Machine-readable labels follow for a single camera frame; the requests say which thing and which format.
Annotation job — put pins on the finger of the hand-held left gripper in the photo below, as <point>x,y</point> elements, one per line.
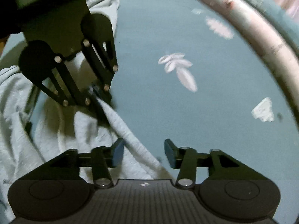
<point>77,95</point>
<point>108,79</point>

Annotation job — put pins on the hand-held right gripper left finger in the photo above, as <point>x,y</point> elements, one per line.
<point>118,151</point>

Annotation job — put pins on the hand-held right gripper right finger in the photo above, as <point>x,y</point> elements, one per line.
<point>170,154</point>

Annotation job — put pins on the pink floral folded quilt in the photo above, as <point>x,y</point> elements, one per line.
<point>264,39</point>

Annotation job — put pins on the pink patterned curtain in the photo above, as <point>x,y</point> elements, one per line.
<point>292,8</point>

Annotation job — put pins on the teal floral pillow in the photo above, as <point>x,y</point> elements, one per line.
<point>264,2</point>

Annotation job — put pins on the bed with teal floral sheet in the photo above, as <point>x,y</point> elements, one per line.
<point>186,121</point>

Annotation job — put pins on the grey sweatpants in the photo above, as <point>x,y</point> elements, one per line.
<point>18,126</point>

